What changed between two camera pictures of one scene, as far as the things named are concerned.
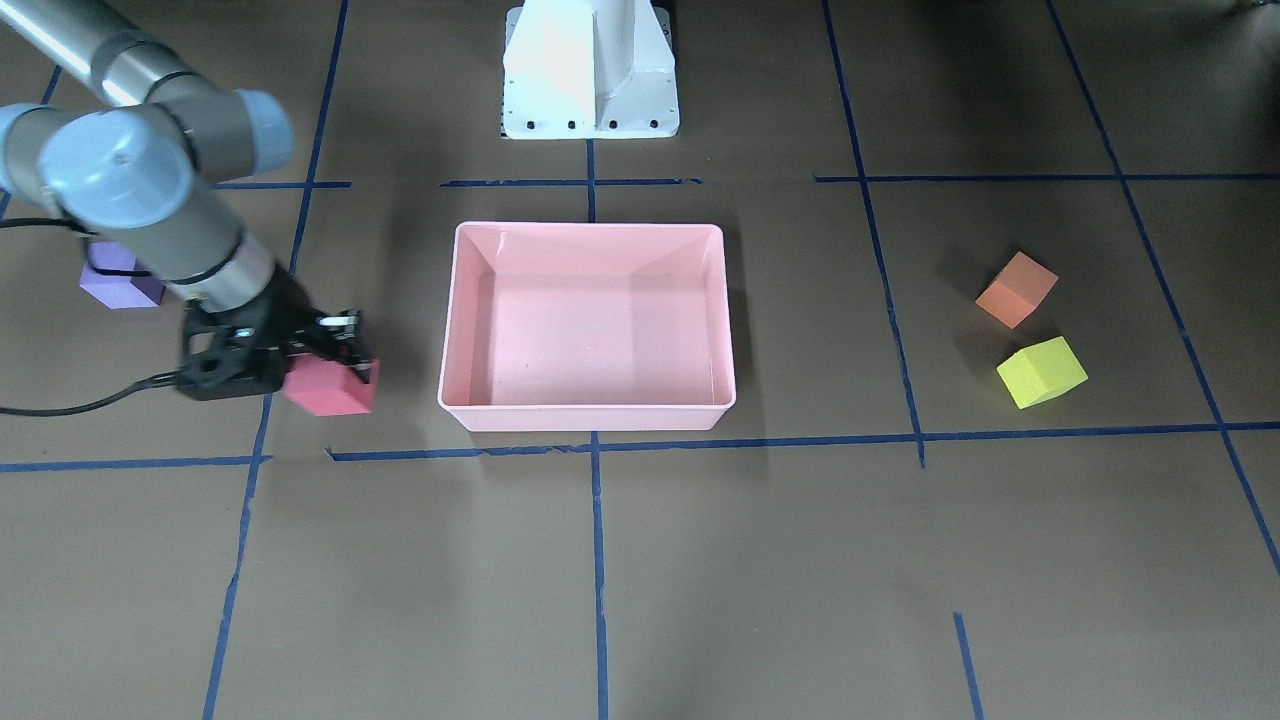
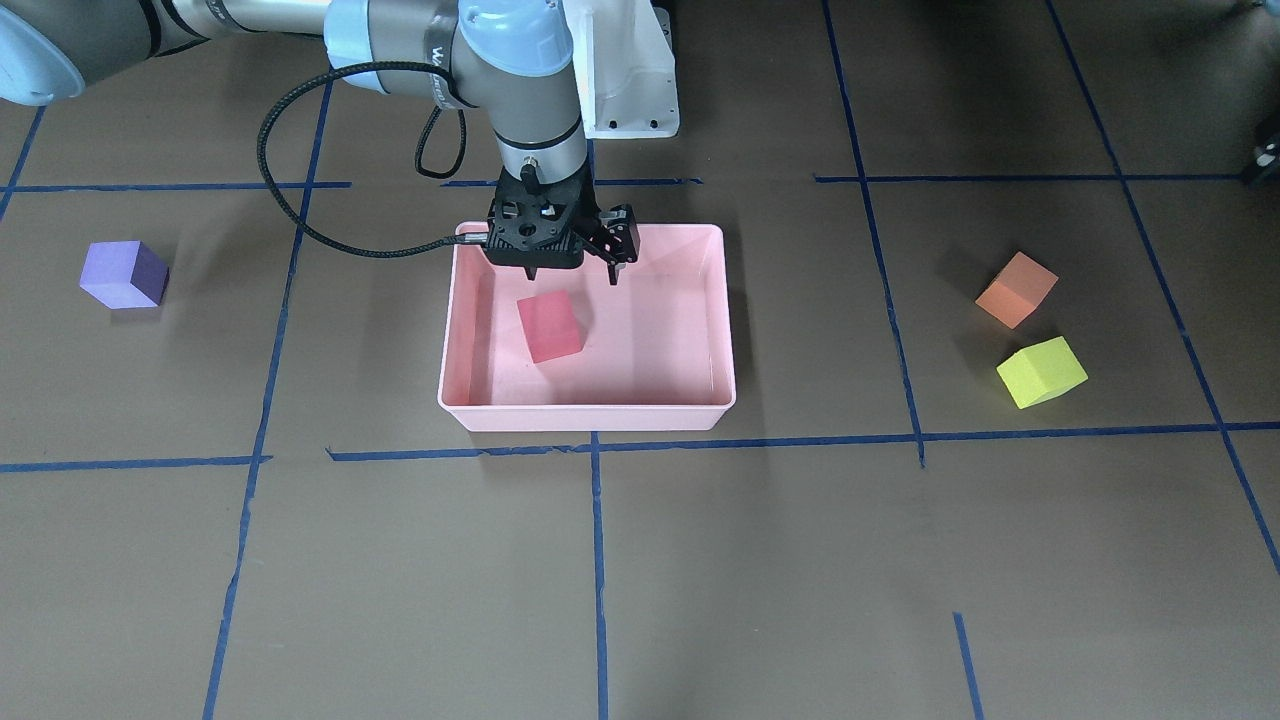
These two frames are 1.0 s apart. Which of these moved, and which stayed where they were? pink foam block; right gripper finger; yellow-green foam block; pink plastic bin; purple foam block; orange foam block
Moved: right gripper finger; pink foam block
Stayed: purple foam block; orange foam block; pink plastic bin; yellow-green foam block
